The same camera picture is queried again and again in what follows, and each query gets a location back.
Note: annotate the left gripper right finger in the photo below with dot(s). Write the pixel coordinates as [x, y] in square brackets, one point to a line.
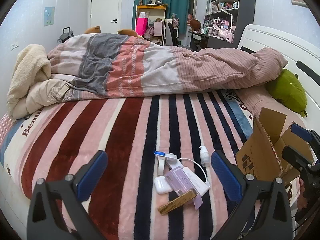
[262, 210]

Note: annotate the black suitcase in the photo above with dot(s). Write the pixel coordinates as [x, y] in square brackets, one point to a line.
[67, 33]

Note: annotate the brown teddy bear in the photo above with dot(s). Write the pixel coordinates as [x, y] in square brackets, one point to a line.
[128, 32]

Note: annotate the green plush pillow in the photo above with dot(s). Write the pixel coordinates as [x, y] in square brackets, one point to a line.
[287, 90]

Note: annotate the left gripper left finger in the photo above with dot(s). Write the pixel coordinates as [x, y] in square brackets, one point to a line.
[44, 218]

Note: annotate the blue wall poster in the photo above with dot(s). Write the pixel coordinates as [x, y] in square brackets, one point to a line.
[49, 15]

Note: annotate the white earbuds case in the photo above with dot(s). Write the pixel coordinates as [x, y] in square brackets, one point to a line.
[161, 185]

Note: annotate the purple card box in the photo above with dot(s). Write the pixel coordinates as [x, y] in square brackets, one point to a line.
[180, 183]

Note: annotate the gold rectangular box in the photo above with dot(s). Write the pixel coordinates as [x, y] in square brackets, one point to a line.
[177, 202]

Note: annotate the patchwork pink grey duvet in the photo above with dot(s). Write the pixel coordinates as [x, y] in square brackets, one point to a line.
[121, 66]

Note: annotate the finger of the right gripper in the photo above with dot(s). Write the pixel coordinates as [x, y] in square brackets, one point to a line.
[305, 134]
[299, 162]

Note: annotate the white power bank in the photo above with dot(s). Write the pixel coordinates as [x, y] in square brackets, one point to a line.
[199, 184]

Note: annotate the blue white tube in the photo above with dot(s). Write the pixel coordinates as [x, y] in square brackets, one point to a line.
[168, 156]

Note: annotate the striped plush blanket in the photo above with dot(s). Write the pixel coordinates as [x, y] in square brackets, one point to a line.
[58, 140]

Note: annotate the cream fleece blanket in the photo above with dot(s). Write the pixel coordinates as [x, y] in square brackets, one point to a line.
[32, 86]

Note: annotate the magenta gift bag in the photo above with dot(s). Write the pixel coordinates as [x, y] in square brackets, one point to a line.
[141, 26]

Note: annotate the black office chair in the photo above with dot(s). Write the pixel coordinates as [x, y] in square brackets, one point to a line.
[171, 38]

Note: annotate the small white pump bottle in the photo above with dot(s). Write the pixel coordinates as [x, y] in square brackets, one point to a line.
[204, 156]

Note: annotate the white door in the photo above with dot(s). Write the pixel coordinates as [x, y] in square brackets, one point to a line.
[105, 14]

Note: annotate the yellow shelf unit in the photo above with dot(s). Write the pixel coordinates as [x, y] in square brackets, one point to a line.
[156, 22]

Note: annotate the brown cardboard box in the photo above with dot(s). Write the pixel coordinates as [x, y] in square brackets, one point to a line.
[261, 155]

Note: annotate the white headboard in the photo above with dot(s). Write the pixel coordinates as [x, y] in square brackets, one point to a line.
[302, 57]

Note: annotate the dark bookshelf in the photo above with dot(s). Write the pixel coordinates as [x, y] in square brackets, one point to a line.
[223, 23]

